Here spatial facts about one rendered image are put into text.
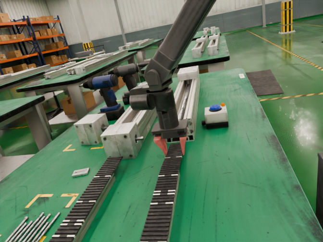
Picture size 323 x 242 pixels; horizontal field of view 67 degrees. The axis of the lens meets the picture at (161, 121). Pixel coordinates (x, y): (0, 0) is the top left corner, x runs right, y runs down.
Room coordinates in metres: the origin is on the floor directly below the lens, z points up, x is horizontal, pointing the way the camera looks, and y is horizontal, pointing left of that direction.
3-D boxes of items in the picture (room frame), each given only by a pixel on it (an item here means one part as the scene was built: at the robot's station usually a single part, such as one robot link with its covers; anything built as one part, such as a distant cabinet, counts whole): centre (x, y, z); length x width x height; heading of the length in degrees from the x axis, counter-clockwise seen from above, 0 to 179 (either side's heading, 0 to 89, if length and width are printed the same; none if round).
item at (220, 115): (0.84, -0.20, 0.81); 0.10 x 0.08 x 0.06; 76
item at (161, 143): (0.65, -0.01, 0.84); 0.07 x 0.07 x 0.09; 75
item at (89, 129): (0.94, 0.27, 0.83); 0.11 x 0.10 x 0.10; 68
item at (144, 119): (1.19, 0.04, 0.82); 0.80 x 0.10 x 0.09; 166
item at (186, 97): (1.14, -0.15, 0.82); 0.80 x 0.10 x 0.09; 166
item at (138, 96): (0.67, 0.02, 1.01); 0.12 x 0.09 x 0.12; 62
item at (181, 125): (0.65, -0.02, 0.91); 0.10 x 0.07 x 0.07; 75
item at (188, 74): (1.39, -0.21, 0.87); 0.16 x 0.11 x 0.07; 166
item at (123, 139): (0.76, 0.13, 0.83); 0.12 x 0.09 x 0.10; 76
